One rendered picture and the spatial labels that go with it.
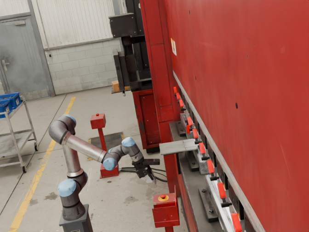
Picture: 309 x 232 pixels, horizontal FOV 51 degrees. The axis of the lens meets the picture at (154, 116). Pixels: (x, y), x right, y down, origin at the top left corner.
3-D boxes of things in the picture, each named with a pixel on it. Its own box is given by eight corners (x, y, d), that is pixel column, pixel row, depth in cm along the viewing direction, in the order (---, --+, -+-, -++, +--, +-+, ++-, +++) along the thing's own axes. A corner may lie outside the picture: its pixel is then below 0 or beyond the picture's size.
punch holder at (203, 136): (201, 151, 189) (198, 124, 184) (215, 148, 189) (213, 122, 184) (206, 163, 175) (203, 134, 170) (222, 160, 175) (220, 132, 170)
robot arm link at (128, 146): (122, 139, 212) (133, 134, 209) (130, 152, 215) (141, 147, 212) (118, 144, 205) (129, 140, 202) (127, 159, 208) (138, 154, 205)
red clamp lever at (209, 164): (205, 159, 148) (210, 180, 143) (214, 158, 148) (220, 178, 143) (205, 161, 150) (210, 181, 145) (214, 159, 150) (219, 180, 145)
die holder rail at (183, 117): (180, 122, 322) (180, 113, 319) (186, 121, 322) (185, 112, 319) (188, 142, 275) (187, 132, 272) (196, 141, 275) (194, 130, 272)
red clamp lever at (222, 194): (215, 182, 129) (221, 207, 124) (226, 181, 129) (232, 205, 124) (215, 184, 131) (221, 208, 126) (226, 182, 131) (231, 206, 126)
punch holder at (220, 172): (218, 187, 152) (214, 155, 146) (236, 184, 152) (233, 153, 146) (226, 206, 137) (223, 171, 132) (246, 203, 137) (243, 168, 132)
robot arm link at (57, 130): (43, 124, 193) (117, 161, 192) (53, 117, 204) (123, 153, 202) (38, 139, 198) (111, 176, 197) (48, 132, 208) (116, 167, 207)
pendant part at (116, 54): (118, 81, 368) (112, 49, 356) (128, 79, 369) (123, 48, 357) (119, 91, 326) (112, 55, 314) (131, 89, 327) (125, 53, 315)
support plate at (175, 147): (159, 145, 251) (158, 143, 251) (192, 139, 251) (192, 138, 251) (160, 155, 234) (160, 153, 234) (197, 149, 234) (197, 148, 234)
